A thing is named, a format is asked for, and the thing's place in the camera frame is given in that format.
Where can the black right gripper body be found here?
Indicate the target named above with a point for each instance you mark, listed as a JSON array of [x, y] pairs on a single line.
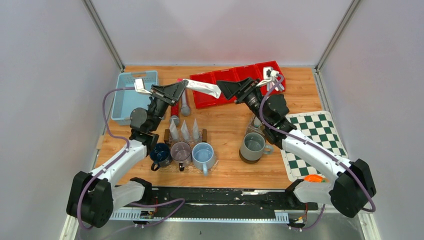
[[254, 100]]

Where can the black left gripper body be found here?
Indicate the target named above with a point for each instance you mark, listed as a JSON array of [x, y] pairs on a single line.
[[158, 108]]

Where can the light blue plastic basket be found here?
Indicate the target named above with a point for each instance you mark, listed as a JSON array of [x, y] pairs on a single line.
[[125, 101]]

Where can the aluminium corner frame post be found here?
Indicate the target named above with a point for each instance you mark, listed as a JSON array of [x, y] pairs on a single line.
[[352, 8]]

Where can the purple grey mug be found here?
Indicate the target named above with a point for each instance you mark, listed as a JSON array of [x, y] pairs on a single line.
[[181, 152]]

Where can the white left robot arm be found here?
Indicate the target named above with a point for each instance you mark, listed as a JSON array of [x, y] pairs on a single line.
[[95, 195]]

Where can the clear textured plastic sheet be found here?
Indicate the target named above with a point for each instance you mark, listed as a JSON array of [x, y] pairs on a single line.
[[251, 129]]

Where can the grey toothpaste tube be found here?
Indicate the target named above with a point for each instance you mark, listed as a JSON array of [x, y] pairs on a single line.
[[184, 131]]

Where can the orange green tape roll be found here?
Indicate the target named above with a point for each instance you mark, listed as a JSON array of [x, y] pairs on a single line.
[[315, 178]]

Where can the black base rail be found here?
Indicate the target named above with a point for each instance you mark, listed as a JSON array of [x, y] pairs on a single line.
[[227, 203]]

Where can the light blue mug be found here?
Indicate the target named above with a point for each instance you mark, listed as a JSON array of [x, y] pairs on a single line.
[[203, 157]]

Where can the brown oval wooden tray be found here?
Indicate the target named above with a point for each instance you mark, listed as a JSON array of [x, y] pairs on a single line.
[[254, 144]]

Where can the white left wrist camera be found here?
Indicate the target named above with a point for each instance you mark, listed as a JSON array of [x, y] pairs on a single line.
[[139, 87]]

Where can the red bin with clear sheet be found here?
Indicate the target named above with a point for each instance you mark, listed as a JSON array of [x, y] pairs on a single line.
[[225, 75]]

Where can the red glitter microphone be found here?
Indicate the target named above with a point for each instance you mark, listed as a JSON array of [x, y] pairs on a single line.
[[175, 114]]

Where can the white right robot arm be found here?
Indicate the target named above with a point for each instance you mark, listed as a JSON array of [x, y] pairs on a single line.
[[351, 186]]

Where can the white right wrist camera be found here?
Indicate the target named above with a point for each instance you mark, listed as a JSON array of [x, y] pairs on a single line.
[[270, 76]]

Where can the left aluminium frame post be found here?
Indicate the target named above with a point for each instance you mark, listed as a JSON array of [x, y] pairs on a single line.
[[93, 13]]

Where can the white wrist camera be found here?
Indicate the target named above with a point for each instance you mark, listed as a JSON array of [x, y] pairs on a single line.
[[139, 87], [270, 76]]

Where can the silver microphone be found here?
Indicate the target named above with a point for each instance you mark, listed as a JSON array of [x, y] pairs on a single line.
[[185, 109]]

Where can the white green-cap toothpaste tube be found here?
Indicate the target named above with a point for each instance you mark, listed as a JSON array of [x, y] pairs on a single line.
[[256, 122]]

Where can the grey green mug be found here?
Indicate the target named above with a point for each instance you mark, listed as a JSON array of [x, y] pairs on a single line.
[[253, 147]]

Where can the dark blue mug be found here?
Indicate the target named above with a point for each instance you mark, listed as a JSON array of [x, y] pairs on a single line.
[[161, 156]]

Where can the green white chessboard mat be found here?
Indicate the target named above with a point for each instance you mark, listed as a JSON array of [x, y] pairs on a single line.
[[319, 127]]

